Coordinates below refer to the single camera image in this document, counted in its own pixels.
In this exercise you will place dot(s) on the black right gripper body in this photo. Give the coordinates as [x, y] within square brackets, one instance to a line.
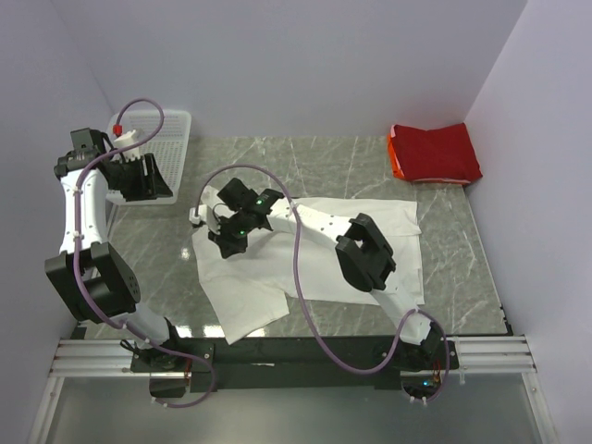
[232, 234]

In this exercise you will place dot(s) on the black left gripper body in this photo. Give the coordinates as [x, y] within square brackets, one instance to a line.
[129, 178]

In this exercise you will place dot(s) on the white t shirt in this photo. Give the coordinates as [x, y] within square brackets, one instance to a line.
[250, 290]

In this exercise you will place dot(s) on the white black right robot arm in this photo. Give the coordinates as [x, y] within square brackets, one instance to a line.
[365, 257]

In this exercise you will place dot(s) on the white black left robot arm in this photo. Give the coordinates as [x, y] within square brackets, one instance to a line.
[88, 273]

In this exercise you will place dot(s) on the white plastic basket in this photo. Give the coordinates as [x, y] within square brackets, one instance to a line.
[169, 148]

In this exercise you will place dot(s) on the black base crossbar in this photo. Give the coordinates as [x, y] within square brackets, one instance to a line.
[294, 363]

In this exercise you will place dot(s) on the folded red t shirt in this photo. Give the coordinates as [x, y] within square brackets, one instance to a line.
[437, 150]

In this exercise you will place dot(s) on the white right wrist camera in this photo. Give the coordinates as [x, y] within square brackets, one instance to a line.
[203, 213]

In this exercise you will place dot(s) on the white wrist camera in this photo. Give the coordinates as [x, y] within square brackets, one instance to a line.
[203, 213]
[125, 140]

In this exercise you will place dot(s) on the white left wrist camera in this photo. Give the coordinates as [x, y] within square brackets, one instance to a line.
[125, 140]

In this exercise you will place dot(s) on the aluminium rail frame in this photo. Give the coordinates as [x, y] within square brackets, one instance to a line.
[495, 396]

